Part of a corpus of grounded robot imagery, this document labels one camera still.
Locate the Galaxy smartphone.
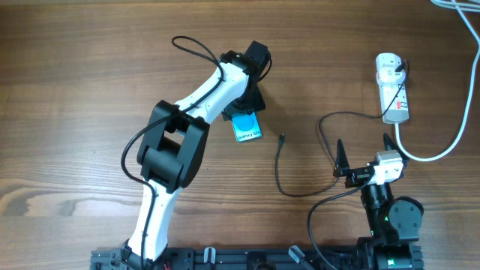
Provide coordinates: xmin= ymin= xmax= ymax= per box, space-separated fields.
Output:
xmin=232 ymin=112 xmax=263 ymax=143

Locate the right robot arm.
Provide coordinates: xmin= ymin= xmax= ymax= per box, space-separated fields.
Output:
xmin=333 ymin=133 xmax=425 ymax=270

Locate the white power strip cord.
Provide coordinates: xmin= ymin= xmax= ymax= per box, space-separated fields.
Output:
xmin=394 ymin=0 xmax=480 ymax=163

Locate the white power strip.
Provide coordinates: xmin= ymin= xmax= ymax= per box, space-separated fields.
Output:
xmin=376 ymin=52 xmax=410 ymax=125

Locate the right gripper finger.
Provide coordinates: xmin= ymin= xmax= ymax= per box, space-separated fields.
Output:
xmin=383 ymin=133 xmax=409 ymax=165
xmin=333 ymin=139 xmax=350 ymax=177

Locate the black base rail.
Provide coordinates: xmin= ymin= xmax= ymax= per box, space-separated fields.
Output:
xmin=89 ymin=245 xmax=425 ymax=270

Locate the white USB charger plug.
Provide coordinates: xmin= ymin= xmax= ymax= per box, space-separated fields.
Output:
xmin=376 ymin=66 xmax=406 ymax=86

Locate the black USB charging cable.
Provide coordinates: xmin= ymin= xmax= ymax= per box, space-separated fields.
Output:
xmin=274 ymin=58 xmax=410 ymax=199

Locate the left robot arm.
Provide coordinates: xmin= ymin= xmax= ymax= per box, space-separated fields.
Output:
xmin=121 ymin=41 xmax=272 ymax=269

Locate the white cable bundle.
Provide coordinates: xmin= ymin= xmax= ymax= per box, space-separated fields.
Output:
xmin=430 ymin=0 xmax=480 ymax=14

